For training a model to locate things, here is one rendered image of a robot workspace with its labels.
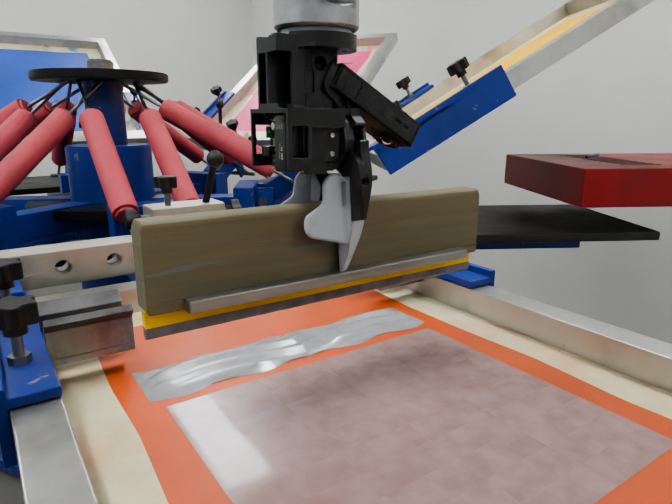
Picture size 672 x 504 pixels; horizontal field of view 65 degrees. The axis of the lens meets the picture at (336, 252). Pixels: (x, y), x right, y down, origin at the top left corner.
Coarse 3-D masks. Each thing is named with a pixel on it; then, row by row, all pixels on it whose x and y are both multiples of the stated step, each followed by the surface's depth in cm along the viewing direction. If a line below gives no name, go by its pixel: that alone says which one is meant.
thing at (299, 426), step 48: (192, 336) 66; (240, 336) 66; (240, 384) 54; (288, 384) 54; (336, 384) 54; (144, 432) 46; (192, 432) 46; (240, 432) 46; (288, 432) 46; (336, 432) 46; (384, 432) 46; (192, 480) 40; (240, 480) 40; (288, 480) 40; (336, 480) 40; (384, 480) 40; (432, 480) 40; (480, 480) 40
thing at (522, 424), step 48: (384, 336) 66; (432, 336) 66; (384, 384) 54; (432, 384) 54; (480, 384) 54; (528, 384) 54; (576, 384) 54; (432, 432) 46; (480, 432) 46; (528, 432) 46; (576, 432) 46; (624, 432) 46; (528, 480) 40; (576, 480) 40; (624, 480) 40
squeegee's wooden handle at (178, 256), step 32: (416, 192) 57; (448, 192) 58; (160, 224) 41; (192, 224) 42; (224, 224) 44; (256, 224) 45; (288, 224) 47; (384, 224) 54; (416, 224) 56; (448, 224) 59; (160, 256) 41; (192, 256) 43; (224, 256) 44; (256, 256) 46; (288, 256) 48; (320, 256) 50; (384, 256) 54; (160, 288) 42; (192, 288) 43; (224, 288) 45
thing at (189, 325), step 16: (416, 272) 59; (432, 272) 60; (448, 272) 62; (352, 288) 54; (368, 288) 56; (272, 304) 49; (288, 304) 50; (304, 304) 51; (192, 320) 45; (208, 320) 46; (224, 320) 47; (144, 336) 44; (160, 336) 44
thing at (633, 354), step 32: (96, 288) 73; (128, 288) 73; (416, 288) 82; (448, 288) 76; (480, 288) 73; (512, 320) 68; (544, 320) 64; (576, 320) 62; (576, 352) 61; (608, 352) 57; (640, 352) 55; (32, 416) 42; (64, 416) 42; (32, 448) 38; (64, 448) 38; (32, 480) 35; (64, 480) 35
